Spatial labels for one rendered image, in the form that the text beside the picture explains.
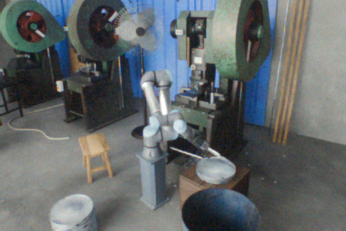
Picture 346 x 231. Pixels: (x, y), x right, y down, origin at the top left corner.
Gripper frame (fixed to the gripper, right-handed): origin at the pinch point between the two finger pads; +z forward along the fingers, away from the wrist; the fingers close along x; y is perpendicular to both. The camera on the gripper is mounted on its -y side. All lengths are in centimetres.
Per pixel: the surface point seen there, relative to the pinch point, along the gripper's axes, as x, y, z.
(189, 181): 26.5, 3.4, 7.7
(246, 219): 25, -46, 9
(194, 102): -33, 53, 17
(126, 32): -63, 141, -38
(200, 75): -55, 52, 5
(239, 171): 0.6, -13.7, 31.7
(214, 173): 12.1, -6.1, 15.0
